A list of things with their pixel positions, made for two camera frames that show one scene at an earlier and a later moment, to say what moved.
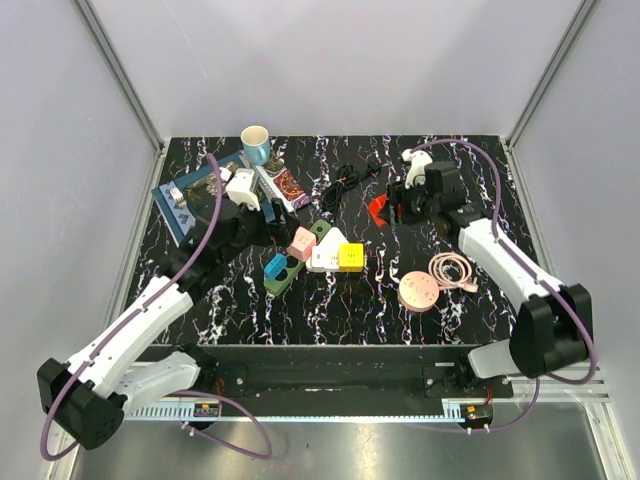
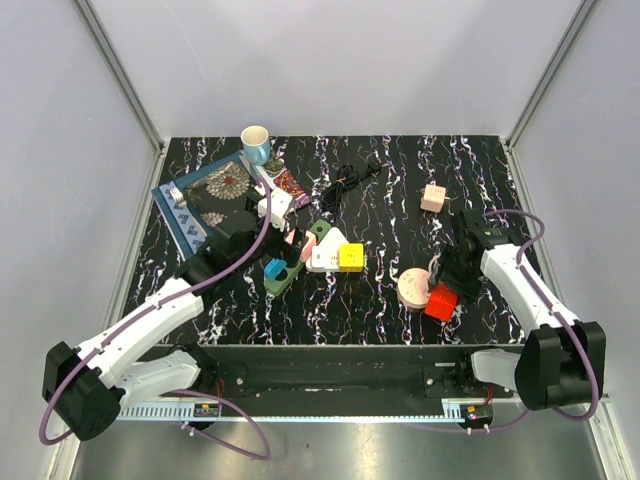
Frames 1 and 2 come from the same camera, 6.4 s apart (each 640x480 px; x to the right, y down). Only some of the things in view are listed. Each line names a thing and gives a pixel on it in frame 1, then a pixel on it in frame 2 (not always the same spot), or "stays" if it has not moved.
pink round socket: (418, 291) stays
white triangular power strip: (324, 257) stays
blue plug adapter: (276, 265) stays
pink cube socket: (302, 244) stays
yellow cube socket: (351, 257) stays
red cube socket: (374, 207) -> (441, 302)
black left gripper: (280, 233) -> (284, 250)
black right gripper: (398, 194) -> (466, 291)
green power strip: (294, 267) stays
